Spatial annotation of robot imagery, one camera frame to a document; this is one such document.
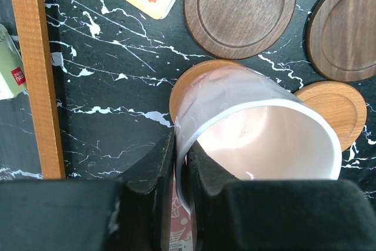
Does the wooden shelf rack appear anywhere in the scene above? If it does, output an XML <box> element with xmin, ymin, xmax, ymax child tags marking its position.
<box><xmin>12</xmin><ymin>0</ymin><xmax>66</xmax><ymax>179</ymax></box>

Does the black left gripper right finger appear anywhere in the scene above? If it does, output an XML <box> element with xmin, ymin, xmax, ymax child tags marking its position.
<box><xmin>186</xmin><ymin>143</ymin><xmax>375</xmax><ymax>250</ymax></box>

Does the dark walnut coaster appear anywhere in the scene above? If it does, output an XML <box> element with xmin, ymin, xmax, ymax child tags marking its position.
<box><xmin>183</xmin><ymin>0</ymin><xmax>296</xmax><ymax>59</ymax></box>
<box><xmin>305</xmin><ymin>0</ymin><xmax>375</xmax><ymax>82</ymax></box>

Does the white green small box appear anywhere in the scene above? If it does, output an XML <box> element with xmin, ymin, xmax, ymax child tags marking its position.
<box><xmin>0</xmin><ymin>25</ymin><xmax>27</xmax><ymax>100</ymax></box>

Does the pink mug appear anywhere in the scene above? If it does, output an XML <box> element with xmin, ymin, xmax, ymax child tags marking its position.
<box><xmin>174</xmin><ymin>66</ymin><xmax>342</xmax><ymax>208</ymax></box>

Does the maroon mug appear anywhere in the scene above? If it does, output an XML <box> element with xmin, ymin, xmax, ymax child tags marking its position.
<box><xmin>169</xmin><ymin>177</ymin><xmax>193</xmax><ymax>251</ymax></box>

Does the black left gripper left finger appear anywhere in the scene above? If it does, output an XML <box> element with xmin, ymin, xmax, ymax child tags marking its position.
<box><xmin>1</xmin><ymin>132</ymin><xmax>175</xmax><ymax>250</ymax></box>

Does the orange wooden coaster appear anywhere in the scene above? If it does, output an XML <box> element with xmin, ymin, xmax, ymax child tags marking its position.
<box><xmin>294</xmin><ymin>81</ymin><xmax>367</xmax><ymax>151</ymax></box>
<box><xmin>169</xmin><ymin>59</ymin><xmax>244</xmax><ymax>124</ymax></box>

